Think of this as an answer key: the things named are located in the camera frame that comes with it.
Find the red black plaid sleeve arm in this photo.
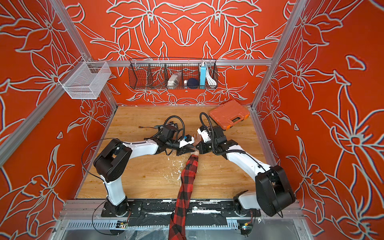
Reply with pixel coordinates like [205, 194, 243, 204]
[168, 151, 199, 240]

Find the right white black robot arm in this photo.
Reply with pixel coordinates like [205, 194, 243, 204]
[197, 112, 296, 218]

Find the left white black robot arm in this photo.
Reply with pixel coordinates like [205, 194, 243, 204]
[93, 116, 195, 217]

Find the black charger board with connectors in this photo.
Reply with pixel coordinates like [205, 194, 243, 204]
[138, 121, 178, 131]

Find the orange plastic tool case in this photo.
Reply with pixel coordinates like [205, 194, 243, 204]
[209, 100, 250, 131]

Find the silver grey pouch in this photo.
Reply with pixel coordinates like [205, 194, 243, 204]
[167, 73, 182, 90]

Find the light blue box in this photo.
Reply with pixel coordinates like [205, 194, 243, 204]
[199, 62, 207, 89]

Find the dark blue round object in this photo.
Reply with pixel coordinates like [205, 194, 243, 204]
[187, 78, 200, 89]

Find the clear plastic bin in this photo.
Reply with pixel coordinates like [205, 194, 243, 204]
[59, 62, 111, 100]

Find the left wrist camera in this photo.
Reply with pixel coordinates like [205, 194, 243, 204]
[161, 126, 178, 142]

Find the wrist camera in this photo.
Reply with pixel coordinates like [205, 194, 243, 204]
[197, 126, 211, 143]
[161, 126, 178, 142]

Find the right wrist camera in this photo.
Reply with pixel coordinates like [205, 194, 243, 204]
[197, 126, 211, 143]

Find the black wire basket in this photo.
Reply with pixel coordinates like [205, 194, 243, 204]
[129, 58, 219, 90]

